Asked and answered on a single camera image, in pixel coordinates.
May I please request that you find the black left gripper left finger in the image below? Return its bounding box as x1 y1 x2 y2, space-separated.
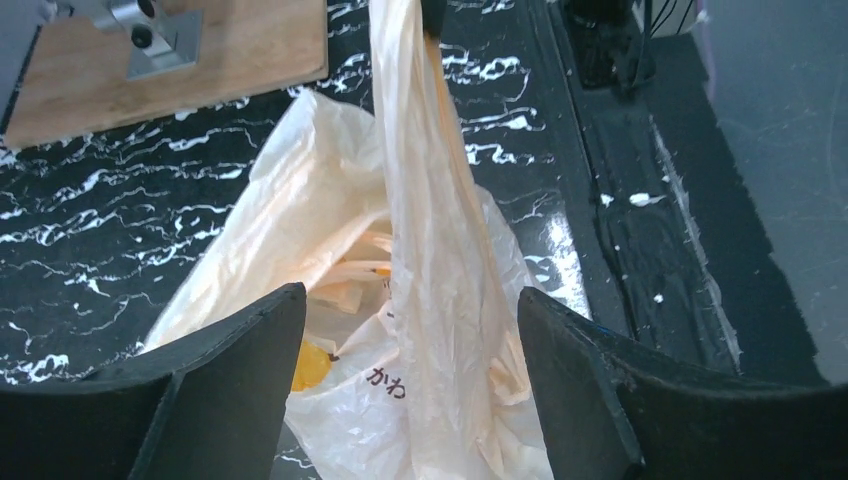
1 283 306 479

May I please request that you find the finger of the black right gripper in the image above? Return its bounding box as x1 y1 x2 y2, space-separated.
421 0 447 37

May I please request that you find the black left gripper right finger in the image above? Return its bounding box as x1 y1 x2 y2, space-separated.
517 287 847 479

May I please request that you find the translucent peach plastic bag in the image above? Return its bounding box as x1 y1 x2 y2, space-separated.
144 1 552 479

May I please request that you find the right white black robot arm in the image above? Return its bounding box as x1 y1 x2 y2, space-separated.
480 1 656 102

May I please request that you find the brown wooden board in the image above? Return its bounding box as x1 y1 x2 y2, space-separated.
4 0 329 149

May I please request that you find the silver metal bracket mount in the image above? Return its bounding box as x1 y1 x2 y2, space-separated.
71 0 203 81

